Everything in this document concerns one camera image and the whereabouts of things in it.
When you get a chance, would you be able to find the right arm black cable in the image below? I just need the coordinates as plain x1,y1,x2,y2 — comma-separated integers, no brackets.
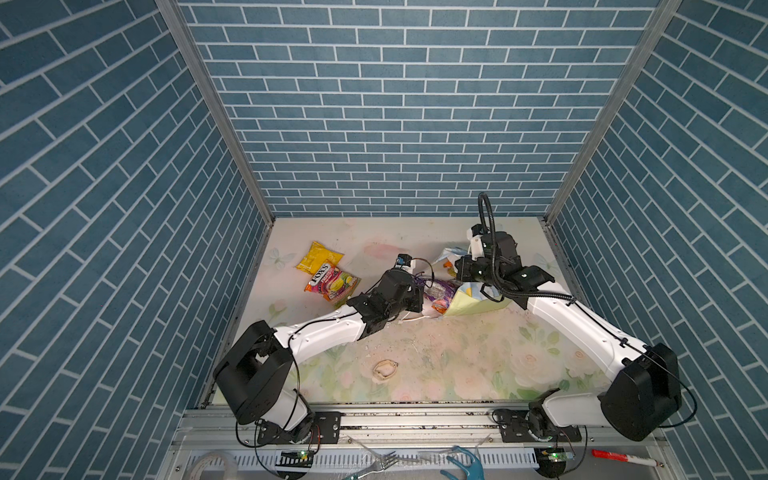
476,192,699,430

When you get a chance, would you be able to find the purple snack packet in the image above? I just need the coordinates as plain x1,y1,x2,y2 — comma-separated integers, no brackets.
423,279,459,307

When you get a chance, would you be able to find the metal fork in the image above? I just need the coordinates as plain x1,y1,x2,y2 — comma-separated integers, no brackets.
344,452,399,480

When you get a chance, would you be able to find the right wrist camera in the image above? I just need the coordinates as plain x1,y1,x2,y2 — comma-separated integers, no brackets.
469,235,485,261

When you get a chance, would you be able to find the beige rubber band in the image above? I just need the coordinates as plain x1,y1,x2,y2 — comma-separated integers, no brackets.
372,359,399,381

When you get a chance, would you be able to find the floral paper gift bag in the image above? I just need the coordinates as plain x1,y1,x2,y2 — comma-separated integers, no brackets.
398,247,510,323

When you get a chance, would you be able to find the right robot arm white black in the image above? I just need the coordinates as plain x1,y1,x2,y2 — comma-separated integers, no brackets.
455,223,684,441

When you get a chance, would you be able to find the white corrugated hose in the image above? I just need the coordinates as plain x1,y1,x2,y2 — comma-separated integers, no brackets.
190,451,240,480

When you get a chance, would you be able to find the red white marker pen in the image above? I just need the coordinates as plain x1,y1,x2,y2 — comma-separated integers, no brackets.
591,449,664,468

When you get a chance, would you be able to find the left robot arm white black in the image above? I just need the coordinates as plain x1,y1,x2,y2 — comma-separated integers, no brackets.
213,268,424,435

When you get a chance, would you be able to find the teal plastic tool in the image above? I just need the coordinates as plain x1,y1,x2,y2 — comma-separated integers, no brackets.
447,445,485,480

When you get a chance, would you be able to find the pink colourful candy packet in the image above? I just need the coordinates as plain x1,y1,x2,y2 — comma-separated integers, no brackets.
305,262,360,302

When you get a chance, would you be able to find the orange snack packet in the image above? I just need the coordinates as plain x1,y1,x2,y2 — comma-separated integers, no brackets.
431,297,453,315

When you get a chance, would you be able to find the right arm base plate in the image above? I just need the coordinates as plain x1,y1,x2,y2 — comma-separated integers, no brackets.
490,408,582,443

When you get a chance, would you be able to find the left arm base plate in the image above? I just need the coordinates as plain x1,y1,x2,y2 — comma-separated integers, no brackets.
256,411,342,446

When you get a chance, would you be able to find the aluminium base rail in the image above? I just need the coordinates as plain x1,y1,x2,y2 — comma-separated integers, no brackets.
170,403,667,451

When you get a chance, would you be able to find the yellow snack packet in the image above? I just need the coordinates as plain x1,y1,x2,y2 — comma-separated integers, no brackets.
296,241,343,275

